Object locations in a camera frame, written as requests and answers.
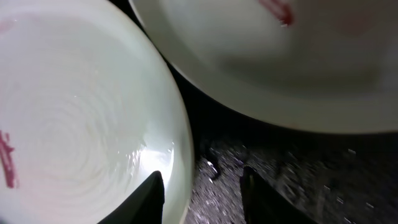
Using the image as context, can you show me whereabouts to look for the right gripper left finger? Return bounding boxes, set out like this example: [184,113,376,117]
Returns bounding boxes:
[99,170,165,224]

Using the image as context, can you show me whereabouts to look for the mint green plate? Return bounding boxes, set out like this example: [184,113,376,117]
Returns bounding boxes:
[130,0,397,134]
[1,0,193,223]

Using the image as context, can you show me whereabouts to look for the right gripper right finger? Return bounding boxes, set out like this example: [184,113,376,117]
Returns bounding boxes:
[239,166,316,224]

